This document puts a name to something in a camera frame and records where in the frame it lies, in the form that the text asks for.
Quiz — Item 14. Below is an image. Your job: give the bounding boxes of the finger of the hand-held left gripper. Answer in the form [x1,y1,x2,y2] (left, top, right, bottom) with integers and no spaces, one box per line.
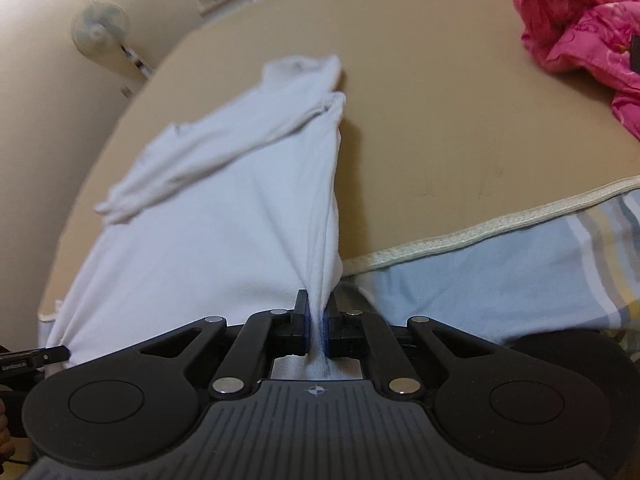
[37,345,71,367]

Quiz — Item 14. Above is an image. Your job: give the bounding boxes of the white standing fan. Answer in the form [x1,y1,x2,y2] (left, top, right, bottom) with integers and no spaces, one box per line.
[70,1,153,83]

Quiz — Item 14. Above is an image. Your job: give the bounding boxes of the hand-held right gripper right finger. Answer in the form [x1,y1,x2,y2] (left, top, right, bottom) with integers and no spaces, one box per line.
[322,305,501,401]

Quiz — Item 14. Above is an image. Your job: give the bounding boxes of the blue plaid bed sheet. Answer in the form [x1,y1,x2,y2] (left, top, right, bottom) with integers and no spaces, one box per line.
[37,195,640,356]

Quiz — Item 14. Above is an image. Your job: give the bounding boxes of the person's left hand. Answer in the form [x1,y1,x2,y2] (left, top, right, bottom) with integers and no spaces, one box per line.
[0,401,11,458]

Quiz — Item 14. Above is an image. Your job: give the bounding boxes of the tan bed mat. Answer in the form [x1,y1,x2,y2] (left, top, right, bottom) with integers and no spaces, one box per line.
[37,0,640,321]

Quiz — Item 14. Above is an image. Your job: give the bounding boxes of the white long-sleeved shirt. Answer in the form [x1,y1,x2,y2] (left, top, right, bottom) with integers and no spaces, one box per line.
[45,54,366,381]

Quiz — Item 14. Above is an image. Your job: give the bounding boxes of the pink floral quilt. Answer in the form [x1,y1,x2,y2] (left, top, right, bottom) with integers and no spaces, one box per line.
[390,0,640,141]

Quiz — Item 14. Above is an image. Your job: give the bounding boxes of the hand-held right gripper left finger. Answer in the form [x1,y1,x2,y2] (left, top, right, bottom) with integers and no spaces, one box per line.
[135,289,309,401]

